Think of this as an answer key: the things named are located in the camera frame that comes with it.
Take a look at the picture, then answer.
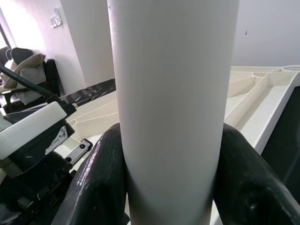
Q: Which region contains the black leather armchair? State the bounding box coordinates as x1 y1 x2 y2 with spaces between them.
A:
0 46 60 114

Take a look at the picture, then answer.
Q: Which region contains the beige pillow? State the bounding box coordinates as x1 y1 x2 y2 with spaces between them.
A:
3 53 47 88

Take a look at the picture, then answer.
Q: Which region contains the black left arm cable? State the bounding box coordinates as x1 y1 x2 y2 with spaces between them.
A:
0 63 78 116

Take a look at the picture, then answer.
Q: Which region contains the white plastic table leg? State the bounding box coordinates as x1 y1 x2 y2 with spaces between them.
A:
106 0 240 225

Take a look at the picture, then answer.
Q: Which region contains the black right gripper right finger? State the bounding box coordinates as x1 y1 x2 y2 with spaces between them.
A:
208 123 300 225

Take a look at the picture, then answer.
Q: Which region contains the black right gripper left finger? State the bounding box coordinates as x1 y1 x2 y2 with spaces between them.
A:
55 123 132 225

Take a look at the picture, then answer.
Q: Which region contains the black table cover cloth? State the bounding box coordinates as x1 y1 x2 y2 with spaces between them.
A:
57 78 300 195

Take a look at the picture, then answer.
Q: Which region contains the white wall switch plate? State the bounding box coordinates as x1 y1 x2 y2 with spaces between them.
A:
50 7 64 29

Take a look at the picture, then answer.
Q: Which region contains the grey pillow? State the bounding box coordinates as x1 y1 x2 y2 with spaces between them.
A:
15 88 45 105

